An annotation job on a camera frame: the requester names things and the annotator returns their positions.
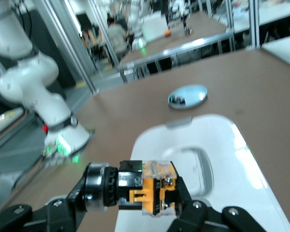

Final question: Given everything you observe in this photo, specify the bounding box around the pink box with white lid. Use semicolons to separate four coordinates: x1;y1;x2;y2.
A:
115;114;290;232

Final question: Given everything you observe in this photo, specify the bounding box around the aluminium guard rail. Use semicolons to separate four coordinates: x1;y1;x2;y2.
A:
118;31;235;73

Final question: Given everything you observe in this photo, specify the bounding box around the aluminium frame post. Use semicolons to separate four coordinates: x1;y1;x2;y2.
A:
36;0;99;95

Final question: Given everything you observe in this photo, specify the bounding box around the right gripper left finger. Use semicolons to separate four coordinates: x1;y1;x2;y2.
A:
23;173;88;232

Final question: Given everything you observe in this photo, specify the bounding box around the white panel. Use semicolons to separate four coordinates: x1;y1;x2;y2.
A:
141;13;169;43

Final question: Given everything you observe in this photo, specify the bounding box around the light blue round plate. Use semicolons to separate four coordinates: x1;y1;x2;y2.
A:
168;84;208;110

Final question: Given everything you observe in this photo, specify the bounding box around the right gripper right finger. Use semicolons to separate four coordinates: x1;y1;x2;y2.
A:
168;176;209;232

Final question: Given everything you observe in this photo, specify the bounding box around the person in striped shirt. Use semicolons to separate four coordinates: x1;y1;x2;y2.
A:
106;14;130;58

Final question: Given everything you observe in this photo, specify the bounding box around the orange push-button switch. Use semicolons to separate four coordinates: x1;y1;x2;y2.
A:
83;159;179;218

